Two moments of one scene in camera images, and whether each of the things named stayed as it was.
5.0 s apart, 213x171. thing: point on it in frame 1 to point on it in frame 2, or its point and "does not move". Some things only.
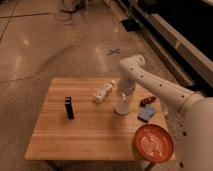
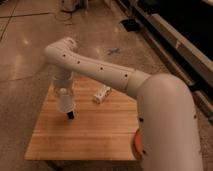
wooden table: (78, 121) does not move
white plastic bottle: (103, 91) does not move
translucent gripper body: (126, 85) to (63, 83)
